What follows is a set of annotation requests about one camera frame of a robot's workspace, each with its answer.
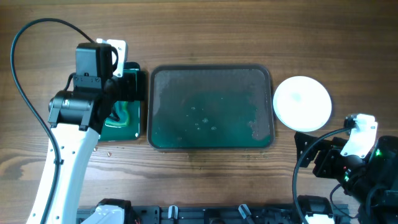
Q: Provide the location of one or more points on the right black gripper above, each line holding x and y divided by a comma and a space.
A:
331, 154

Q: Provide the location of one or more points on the small black water tray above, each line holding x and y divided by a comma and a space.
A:
128, 128

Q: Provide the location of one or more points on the green yellow sponge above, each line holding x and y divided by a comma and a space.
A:
120, 117

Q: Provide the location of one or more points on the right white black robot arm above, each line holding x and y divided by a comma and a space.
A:
371, 180

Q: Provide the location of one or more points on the white plate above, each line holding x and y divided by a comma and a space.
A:
302, 104

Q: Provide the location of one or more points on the large black serving tray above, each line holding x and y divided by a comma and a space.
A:
213, 106

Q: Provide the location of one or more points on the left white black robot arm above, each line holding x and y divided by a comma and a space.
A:
104, 105

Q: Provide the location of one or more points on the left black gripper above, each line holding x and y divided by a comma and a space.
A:
129, 91

